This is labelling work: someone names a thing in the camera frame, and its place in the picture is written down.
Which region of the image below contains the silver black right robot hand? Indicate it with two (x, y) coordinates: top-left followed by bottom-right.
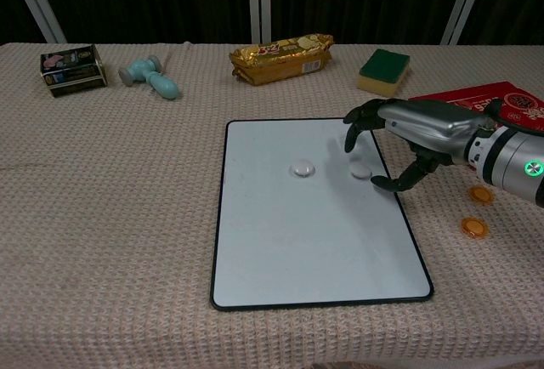
(343, 97), (496, 195)

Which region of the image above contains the white round token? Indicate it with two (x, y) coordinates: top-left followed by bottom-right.
(289, 158), (317, 179)
(348, 162), (372, 180)

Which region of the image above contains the orange round token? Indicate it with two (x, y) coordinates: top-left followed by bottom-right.
(467, 185), (496, 207)
(461, 216), (489, 241)

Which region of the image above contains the white rectangular board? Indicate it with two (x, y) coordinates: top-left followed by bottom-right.
(210, 117), (435, 313)

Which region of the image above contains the red festive envelope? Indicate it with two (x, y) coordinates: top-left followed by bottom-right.
(407, 81), (544, 137)

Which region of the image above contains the green yellow sponge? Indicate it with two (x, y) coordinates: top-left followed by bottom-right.
(355, 48), (411, 99)

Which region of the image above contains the gold biscuit package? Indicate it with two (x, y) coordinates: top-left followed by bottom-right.
(229, 33), (335, 87)

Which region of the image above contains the teal toy hammer massager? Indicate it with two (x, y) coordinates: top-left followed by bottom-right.
(117, 55), (180, 101)

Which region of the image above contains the beige waffle tablecloth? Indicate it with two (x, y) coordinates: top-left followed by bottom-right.
(0, 41), (544, 369)

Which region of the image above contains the black printed tin box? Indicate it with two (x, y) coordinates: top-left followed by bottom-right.
(40, 43), (108, 99)

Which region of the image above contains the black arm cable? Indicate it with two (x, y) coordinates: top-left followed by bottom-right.
(484, 99), (544, 136)

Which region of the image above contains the white slanted frame post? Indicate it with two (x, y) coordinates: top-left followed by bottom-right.
(439, 0), (492, 46)
(3, 0), (68, 45)

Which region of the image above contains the white vertical frame post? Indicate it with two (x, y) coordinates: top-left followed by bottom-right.
(247, 0), (272, 45)

